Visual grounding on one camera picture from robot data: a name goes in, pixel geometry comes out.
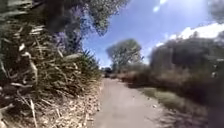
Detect grass strip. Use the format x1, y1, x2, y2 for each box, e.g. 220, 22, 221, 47
138, 86, 209, 118

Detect dry leaf litter strip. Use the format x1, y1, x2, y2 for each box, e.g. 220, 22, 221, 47
29, 79, 105, 128

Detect flax bushes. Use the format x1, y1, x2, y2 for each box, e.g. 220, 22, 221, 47
0, 9, 102, 128

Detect dark bushes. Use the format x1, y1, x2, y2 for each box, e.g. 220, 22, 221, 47
116, 31, 224, 128

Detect round green tree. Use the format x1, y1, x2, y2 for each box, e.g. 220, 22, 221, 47
105, 38, 145, 72

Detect tall tree behind flax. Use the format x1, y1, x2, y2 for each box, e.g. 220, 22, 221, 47
33, 0, 129, 56

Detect grey gravel path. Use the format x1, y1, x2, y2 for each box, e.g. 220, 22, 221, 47
91, 77, 174, 128

